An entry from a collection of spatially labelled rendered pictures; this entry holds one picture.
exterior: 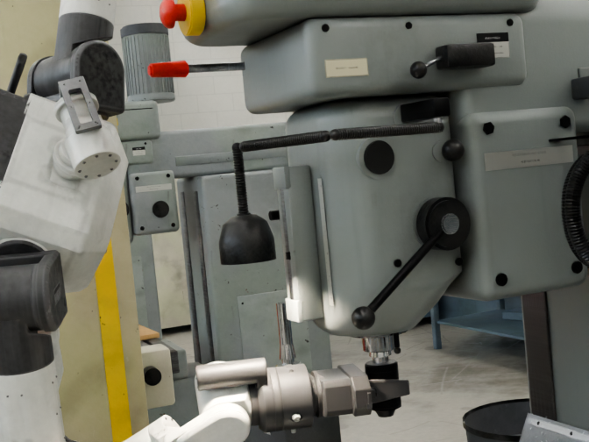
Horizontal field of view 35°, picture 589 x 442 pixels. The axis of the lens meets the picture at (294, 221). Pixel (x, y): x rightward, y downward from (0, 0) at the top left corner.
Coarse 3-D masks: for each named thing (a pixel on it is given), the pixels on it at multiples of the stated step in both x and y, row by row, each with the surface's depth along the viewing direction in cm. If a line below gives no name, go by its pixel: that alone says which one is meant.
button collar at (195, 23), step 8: (184, 0) 121; (192, 0) 120; (200, 0) 120; (192, 8) 119; (200, 8) 120; (192, 16) 120; (200, 16) 120; (184, 24) 122; (192, 24) 120; (200, 24) 121; (184, 32) 123; (192, 32) 121; (200, 32) 122
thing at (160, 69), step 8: (152, 64) 130; (160, 64) 130; (168, 64) 131; (176, 64) 131; (184, 64) 131; (192, 64) 133; (200, 64) 133; (208, 64) 134; (216, 64) 134; (224, 64) 134; (232, 64) 135; (240, 64) 135; (152, 72) 130; (160, 72) 130; (168, 72) 131; (176, 72) 131; (184, 72) 132; (192, 72) 133; (200, 72) 133
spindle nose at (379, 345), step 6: (366, 342) 133; (372, 342) 132; (378, 342) 132; (384, 342) 132; (390, 342) 132; (366, 348) 133; (372, 348) 132; (378, 348) 132; (384, 348) 132; (390, 348) 132
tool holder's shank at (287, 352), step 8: (280, 304) 171; (280, 312) 171; (280, 320) 171; (288, 320) 171; (280, 328) 171; (288, 328) 171; (280, 336) 171; (288, 336) 171; (280, 344) 172; (288, 344) 171; (280, 352) 172; (288, 352) 171; (288, 360) 171
